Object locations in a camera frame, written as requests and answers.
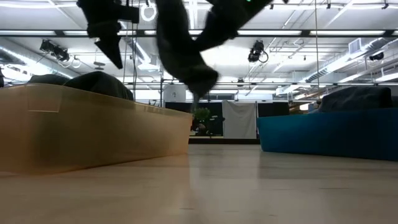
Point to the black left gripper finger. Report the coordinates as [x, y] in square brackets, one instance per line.
[112, 49]

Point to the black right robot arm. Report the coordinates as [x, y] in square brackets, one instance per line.
[242, 12]

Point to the translucent tan plastic bin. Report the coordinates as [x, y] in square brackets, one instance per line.
[93, 130]

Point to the green potted plant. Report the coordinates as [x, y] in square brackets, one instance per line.
[201, 114]

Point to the black partition panel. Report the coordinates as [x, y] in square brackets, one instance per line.
[178, 107]
[273, 109]

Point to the white hanging cloth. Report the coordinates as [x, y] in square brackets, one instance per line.
[239, 119]

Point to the long ceiling light bar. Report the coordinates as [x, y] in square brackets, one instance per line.
[311, 32]

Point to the teal plastic bin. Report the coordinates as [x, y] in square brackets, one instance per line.
[326, 137]

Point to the dark blue cap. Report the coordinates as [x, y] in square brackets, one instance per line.
[354, 99]

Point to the black ceiling-mounted camera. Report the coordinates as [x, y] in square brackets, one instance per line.
[377, 56]
[54, 50]
[256, 51]

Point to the silver ventilation duct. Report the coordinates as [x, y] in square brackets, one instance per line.
[342, 63]

